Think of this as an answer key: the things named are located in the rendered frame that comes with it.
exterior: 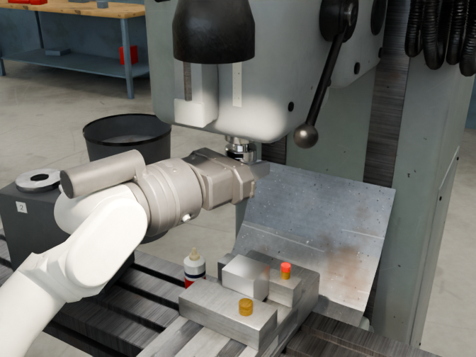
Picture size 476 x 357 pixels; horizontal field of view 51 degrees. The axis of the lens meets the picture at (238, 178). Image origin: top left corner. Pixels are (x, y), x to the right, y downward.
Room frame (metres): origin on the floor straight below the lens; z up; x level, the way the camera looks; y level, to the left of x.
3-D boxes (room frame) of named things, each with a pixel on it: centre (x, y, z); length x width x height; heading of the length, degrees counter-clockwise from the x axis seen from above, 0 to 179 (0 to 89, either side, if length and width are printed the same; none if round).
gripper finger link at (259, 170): (0.66, -0.02, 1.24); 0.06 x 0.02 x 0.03; 133
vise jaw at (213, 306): (0.63, 0.02, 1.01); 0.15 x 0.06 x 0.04; 58
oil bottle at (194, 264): (0.78, 0.08, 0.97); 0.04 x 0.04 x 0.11
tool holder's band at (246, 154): (0.68, 0.00, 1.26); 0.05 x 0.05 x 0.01
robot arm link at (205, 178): (0.62, 0.06, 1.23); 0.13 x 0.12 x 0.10; 43
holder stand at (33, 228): (0.88, 0.34, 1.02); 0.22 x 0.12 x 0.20; 71
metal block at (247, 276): (0.68, -0.01, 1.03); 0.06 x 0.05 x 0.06; 58
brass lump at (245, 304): (0.61, -0.01, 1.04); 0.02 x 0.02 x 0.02
